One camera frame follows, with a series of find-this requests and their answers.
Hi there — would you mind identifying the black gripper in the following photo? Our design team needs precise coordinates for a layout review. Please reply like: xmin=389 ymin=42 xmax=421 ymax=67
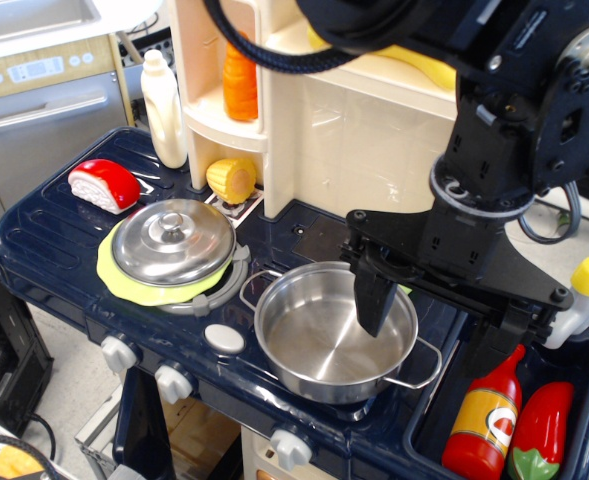
xmin=342 ymin=206 xmax=573 ymax=379

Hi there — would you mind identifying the steel pot lid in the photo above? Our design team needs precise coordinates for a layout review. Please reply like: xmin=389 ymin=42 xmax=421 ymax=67
xmin=111 ymin=199 xmax=236 ymax=287

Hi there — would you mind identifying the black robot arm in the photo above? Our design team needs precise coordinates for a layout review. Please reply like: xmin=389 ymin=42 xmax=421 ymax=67
xmin=299 ymin=1 xmax=589 ymax=377

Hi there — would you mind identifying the stainless steel pot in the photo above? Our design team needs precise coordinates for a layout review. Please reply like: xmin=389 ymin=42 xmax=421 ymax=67
xmin=239 ymin=261 xmax=421 ymax=405

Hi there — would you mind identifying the red toy ketchup bottle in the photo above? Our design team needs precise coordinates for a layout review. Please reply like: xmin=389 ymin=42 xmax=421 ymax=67
xmin=441 ymin=345 xmax=525 ymax=479

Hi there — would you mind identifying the grey faucet yellow cap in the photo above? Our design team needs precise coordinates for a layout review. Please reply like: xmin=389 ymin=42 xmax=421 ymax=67
xmin=543 ymin=257 xmax=589 ymax=350

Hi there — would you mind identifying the red toy chili pepper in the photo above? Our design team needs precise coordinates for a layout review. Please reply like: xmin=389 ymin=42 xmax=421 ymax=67
xmin=507 ymin=381 xmax=574 ymax=479

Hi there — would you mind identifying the navy toy kitchen counter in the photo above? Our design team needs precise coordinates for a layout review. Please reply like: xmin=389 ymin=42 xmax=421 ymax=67
xmin=0 ymin=128 xmax=589 ymax=479

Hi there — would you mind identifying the cream toy kitchen shelf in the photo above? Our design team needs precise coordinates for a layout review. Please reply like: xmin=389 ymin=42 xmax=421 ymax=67
xmin=168 ymin=1 xmax=457 ymax=217

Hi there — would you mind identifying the grey right stove knob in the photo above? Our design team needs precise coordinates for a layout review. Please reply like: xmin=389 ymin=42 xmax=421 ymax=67
xmin=270 ymin=429 xmax=312 ymax=471

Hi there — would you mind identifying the grey stove knob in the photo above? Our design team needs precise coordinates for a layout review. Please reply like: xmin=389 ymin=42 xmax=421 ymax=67
xmin=270 ymin=429 xmax=312 ymax=471
xmin=100 ymin=336 xmax=138 ymax=373
xmin=154 ymin=365 xmax=194 ymax=404

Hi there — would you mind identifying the grey oval button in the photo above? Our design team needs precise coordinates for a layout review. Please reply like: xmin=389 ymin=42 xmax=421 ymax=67
xmin=204 ymin=324 xmax=245 ymax=355

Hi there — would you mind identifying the yellow toy banana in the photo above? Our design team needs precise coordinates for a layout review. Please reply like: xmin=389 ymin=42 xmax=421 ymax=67
xmin=306 ymin=24 xmax=458 ymax=92

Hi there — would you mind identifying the yellow toy corn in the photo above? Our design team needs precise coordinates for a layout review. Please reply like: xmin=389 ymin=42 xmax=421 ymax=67
xmin=206 ymin=158 xmax=257 ymax=204

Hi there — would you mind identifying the grey middle stove knob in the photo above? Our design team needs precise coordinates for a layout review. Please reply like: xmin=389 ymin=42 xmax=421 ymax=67
xmin=154 ymin=365 xmax=194 ymax=404

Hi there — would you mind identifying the orange toy carrot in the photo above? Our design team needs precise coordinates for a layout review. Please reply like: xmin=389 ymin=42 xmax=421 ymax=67
xmin=222 ymin=43 xmax=258 ymax=121

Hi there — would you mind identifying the light green plastic plate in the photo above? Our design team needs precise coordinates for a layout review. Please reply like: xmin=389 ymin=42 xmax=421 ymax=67
xmin=96 ymin=220 xmax=232 ymax=307

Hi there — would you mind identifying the grey left stove knob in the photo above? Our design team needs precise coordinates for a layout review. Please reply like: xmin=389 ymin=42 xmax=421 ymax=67
xmin=100 ymin=336 xmax=138 ymax=373

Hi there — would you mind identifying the red white toy ham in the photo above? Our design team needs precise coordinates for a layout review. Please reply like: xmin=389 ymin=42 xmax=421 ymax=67
xmin=67 ymin=159 xmax=140 ymax=215

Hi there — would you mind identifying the cream toy bottle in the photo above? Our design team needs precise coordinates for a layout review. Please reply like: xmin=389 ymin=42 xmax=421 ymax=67
xmin=140 ymin=49 xmax=188 ymax=169

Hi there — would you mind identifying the black crate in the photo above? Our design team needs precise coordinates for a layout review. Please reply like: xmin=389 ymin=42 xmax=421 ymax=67
xmin=0 ymin=281 xmax=53 ymax=436

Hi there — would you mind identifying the grey stove burner ring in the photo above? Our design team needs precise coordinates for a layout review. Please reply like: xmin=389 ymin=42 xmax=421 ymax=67
xmin=156 ymin=243 xmax=252 ymax=318

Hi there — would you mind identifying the black braided cable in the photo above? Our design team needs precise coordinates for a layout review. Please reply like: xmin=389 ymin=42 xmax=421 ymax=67
xmin=202 ymin=0 xmax=370 ymax=75

